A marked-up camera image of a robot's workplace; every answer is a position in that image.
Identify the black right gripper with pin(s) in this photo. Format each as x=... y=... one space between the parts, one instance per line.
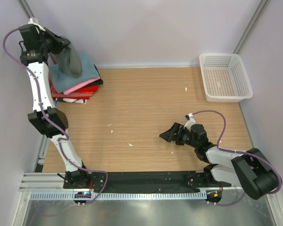
x=169 y=135

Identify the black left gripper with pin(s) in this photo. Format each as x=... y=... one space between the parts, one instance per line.
x=60 y=43

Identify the dark grey t shirt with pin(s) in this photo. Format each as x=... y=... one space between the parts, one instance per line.
x=69 y=61

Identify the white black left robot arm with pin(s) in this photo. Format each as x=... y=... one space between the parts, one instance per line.
x=45 y=117

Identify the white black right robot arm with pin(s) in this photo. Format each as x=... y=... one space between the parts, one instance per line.
x=249 y=170

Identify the folded teal t shirt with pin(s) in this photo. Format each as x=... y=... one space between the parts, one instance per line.
x=62 y=81

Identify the folded pink t shirt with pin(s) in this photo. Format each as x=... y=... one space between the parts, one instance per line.
x=81 y=85

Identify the folded black t shirt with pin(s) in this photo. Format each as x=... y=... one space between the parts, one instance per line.
x=97 y=82

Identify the folded red t shirt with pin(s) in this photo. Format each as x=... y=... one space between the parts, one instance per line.
x=76 y=92

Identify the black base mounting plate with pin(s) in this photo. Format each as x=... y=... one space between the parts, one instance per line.
x=158 y=182

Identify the folded white patterned t shirt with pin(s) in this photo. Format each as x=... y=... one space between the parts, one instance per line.
x=70 y=100

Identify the white plastic mesh basket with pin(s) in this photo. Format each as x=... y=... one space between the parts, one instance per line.
x=225 y=78

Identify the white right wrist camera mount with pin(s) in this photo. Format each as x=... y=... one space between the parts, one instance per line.
x=189 y=121

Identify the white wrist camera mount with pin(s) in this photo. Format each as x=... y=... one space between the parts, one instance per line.
x=34 y=21
x=189 y=121

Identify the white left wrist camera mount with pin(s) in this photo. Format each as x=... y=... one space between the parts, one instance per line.
x=34 y=21

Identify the slotted grey cable duct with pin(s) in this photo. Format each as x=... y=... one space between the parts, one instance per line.
x=84 y=196

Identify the aluminium front frame rail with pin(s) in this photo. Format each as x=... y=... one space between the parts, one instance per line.
x=41 y=182

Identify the right aluminium frame post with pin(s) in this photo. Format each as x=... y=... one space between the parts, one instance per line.
x=258 y=13

